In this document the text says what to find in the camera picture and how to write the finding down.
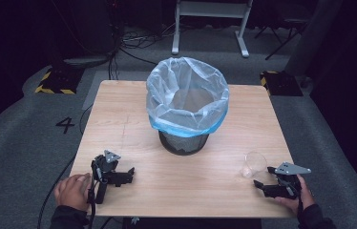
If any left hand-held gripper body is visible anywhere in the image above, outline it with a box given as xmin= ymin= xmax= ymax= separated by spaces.
xmin=90 ymin=149 xmax=130 ymax=205

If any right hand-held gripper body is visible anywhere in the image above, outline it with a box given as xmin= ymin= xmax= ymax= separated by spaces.
xmin=262 ymin=161 xmax=312 ymax=201

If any clear plastic cup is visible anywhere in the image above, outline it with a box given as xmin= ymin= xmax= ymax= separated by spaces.
xmin=240 ymin=151 xmax=268 ymax=179

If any black mesh wastebasket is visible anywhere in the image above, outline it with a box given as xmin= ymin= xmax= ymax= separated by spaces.
xmin=157 ymin=130 xmax=210 ymax=156

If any translucent blue bin bag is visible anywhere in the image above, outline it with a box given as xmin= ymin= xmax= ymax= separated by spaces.
xmin=145 ymin=56 xmax=231 ymax=138

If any person's right hand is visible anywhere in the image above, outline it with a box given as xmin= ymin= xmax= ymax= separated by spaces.
xmin=274 ymin=174 xmax=316 ymax=216

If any person's left hand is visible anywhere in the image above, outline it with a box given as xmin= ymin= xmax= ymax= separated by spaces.
xmin=53 ymin=173 xmax=93 ymax=212

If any grey curtain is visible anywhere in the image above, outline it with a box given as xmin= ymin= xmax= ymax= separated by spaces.
xmin=283 ymin=0 xmax=345 ymax=77

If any black tripod stand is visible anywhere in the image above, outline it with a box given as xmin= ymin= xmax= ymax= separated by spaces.
xmin=254 ymin=17 xmax=309 ymax=61

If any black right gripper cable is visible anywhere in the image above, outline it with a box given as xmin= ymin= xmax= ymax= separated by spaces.
xmin=296 ymin=185 xmax=305 ymax=219

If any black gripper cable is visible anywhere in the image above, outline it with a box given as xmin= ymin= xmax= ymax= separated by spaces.
xmin=86 ymin=165 xmax=101 ymax=229
xmin=296 ymin=185 xmax=305 ymax=219

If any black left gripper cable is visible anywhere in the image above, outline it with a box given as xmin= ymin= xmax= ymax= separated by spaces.
xmin=86 ymin=165 xmax=101 ymax=229

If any black yellow striped base plate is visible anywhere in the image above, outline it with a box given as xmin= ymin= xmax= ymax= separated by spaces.
xmin=34 ymin=67 xmax=85 ymax=95
xmin=260 ymin=70 xmax=305 ymax=97

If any black floor cable bundle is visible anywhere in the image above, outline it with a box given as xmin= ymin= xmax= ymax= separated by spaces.
xmin=107 ymin=0 xmax=180 ymax=81

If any white metal stand frame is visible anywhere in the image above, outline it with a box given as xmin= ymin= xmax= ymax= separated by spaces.
xmin=171 ymin=0 xmax=255 ymax=59

